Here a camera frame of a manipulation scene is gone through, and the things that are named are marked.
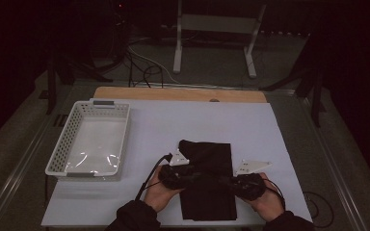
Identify white table mat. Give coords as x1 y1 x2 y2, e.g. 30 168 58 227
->
40 97 314 227

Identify grey metal stand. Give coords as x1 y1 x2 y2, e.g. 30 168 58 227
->
172 0 267 79

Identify black pants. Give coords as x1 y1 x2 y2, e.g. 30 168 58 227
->
177 139 239 222

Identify person's left hand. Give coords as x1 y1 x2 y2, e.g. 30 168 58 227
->
143 167 184 214

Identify white perforated plastic basket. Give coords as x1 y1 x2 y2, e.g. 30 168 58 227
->
44 100 132 178

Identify dark equipment stand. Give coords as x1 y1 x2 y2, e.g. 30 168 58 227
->
76 0 131 65

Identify person's right hand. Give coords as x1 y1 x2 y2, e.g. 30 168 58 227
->
240 172 285 223

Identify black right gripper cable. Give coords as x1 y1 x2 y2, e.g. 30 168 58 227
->
263 178 334 229

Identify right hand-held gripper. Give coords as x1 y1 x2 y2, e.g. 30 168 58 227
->
228 159 274 201

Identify black floor cables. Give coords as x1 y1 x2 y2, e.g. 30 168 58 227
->
124 47 165 89

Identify black tripod stand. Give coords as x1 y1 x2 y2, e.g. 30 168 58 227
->
259 62 328 128
38 52 114 116

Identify white floor cable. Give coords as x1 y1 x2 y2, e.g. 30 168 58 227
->
128 47 181 85

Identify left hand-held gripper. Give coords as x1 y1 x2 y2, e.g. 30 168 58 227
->
158 149 203 191

